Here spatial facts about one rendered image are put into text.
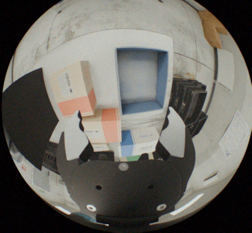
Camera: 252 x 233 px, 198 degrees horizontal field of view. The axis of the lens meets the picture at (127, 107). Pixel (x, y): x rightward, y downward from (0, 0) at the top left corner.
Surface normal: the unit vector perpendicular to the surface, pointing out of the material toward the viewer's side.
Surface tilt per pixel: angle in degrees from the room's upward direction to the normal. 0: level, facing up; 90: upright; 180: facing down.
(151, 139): 90
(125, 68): 0
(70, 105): 0
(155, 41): 0
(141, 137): 90
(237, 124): 90
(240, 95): 90
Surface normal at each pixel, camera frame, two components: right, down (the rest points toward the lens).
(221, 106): -0.99, 0.12
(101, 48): 0.16, 0.52
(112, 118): 0.03, -0.85
